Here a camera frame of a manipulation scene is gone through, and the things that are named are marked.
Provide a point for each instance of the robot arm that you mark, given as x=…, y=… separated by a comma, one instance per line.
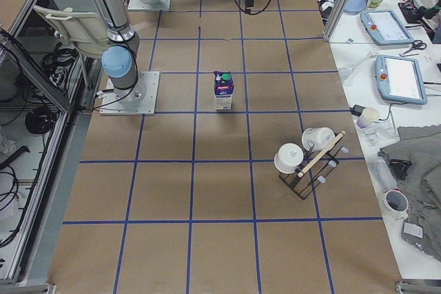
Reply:
x=119, y=60

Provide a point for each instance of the teach pendant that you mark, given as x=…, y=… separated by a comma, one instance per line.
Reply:
x=400, y=79
x=385, y=28

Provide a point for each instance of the wooden rack rod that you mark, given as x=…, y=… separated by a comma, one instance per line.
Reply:
x=318, y=156

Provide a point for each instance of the blue plate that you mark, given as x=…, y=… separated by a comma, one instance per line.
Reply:
x=354, y=6

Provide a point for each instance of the milk carton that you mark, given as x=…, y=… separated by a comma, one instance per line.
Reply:
x=223, y=90

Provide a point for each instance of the upper teach pendant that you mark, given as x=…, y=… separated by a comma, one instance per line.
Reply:
x=385, y=28

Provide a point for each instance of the red rimmed white mug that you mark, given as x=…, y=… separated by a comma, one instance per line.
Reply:
x=395, y=204

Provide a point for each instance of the black wire mug rack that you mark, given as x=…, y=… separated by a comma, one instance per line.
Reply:
x=304, y=187

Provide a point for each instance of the grey cloth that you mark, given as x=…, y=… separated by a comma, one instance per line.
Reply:
x=414, y=162

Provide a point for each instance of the white smiley mug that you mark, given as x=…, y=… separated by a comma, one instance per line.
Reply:
x=316, y=139

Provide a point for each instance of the black scissors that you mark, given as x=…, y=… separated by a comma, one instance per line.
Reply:
x=416, y=45

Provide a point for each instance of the lower teach pendant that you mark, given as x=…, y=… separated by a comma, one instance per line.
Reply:
x=400, y=79

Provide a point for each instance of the white plastic chair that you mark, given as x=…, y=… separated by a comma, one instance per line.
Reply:
x=84, y=30

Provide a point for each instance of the white mug on rack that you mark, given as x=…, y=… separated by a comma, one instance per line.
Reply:
x=288, y=158

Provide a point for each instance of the white paper cup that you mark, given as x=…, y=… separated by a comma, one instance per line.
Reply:
x=368, y=117

